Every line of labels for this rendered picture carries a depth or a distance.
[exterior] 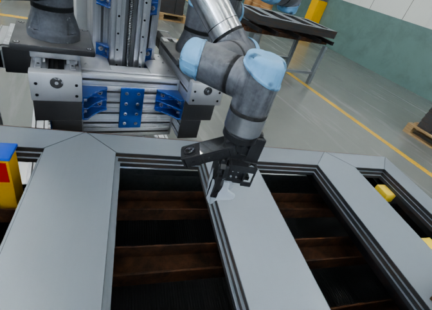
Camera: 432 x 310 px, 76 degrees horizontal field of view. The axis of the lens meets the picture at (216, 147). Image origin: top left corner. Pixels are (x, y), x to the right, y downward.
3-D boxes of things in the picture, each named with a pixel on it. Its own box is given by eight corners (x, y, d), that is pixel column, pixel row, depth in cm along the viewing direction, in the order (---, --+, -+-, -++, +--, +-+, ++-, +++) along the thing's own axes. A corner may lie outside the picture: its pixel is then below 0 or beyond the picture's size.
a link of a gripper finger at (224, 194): (229, 215, 65) (241, 186, 60) (204, 211, 64) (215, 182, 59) (227, 204, 67) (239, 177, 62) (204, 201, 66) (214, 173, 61)
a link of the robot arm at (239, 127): (231, 118, 49) (227, 98, 56) (224, 138, 51) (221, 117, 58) (270, 125, 50) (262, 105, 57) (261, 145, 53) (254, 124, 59)
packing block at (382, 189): (391, 202, 109) (396, 195, 107) (381, 202, 108) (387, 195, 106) (380, 191, 114) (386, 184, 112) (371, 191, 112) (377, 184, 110)
